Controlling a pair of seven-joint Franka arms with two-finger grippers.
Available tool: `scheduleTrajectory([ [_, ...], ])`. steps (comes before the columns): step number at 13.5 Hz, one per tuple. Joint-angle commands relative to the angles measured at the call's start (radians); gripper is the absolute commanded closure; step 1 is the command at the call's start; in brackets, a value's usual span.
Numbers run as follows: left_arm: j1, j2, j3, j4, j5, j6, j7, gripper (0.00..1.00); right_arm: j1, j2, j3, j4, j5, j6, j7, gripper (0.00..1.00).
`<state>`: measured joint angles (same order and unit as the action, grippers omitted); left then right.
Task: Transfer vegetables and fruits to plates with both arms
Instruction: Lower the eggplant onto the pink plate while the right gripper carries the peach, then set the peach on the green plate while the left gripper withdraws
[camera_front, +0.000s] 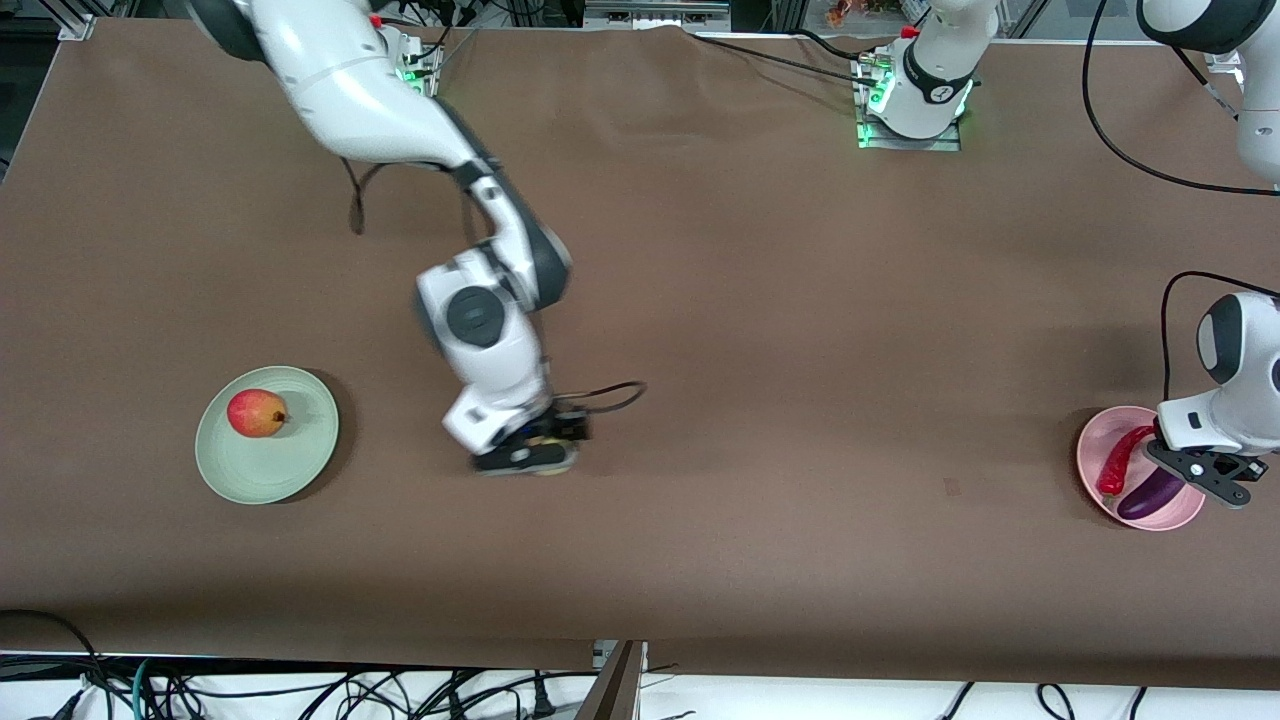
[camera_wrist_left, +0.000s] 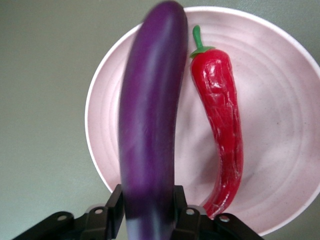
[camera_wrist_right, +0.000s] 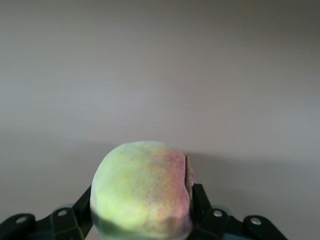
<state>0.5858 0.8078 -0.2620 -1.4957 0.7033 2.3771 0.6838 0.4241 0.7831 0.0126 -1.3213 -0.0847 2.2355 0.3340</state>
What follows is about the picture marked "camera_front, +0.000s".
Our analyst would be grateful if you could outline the orange background objects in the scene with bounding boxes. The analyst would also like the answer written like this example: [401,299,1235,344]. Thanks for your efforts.
[827,0,907,29]

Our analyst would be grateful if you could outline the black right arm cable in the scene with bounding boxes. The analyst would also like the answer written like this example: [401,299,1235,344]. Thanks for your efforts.
[338,158,648,414]

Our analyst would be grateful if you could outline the black floor cable tangle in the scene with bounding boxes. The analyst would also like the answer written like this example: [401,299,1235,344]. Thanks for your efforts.
[150,666,566,720]

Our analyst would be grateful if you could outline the black floor cable loop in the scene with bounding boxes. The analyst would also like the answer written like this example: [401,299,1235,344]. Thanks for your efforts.
[0,608,113,720]

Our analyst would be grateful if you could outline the pale yellow peach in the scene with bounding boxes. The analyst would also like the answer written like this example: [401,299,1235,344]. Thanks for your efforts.
[525,437,580,477]

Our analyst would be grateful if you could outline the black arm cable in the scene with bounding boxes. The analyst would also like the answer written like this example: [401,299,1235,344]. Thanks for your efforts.
[338,158,648,414]
[1081,0,1280,403]

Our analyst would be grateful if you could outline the long black base cable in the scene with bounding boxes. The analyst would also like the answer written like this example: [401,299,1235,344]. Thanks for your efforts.
[688,32,881,89]

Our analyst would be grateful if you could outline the pink plate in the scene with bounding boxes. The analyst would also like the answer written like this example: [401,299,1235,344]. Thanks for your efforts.
[1076,405,1208,532]

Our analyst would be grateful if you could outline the brown table cover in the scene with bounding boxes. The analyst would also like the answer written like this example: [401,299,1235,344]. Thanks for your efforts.
[0,18,1280,691]

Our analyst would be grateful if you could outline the light green plate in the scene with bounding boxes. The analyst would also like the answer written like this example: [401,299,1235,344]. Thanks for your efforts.
[195,365,341,506]

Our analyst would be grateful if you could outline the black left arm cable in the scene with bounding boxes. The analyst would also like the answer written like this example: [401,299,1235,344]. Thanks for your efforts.
[1081,0,1280,403]

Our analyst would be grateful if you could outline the aluminium frame rail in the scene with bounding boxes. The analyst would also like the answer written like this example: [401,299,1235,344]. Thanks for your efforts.
[584,0,733,31]

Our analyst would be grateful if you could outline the red chili pepper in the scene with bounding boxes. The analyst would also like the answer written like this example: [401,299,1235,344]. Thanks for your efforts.
[1096,425,1157,498]

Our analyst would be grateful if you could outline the red yellow apple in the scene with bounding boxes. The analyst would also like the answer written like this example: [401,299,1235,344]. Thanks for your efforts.
[227,389,289,439]

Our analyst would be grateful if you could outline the purple eggplant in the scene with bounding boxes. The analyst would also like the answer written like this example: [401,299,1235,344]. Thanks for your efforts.
[1117,465,1187,520]

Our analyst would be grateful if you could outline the short black base cable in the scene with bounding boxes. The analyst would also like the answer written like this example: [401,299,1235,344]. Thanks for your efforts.
[790,28,876,63]

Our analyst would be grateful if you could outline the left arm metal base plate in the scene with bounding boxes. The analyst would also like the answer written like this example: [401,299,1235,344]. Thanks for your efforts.
[852,52,964,153]

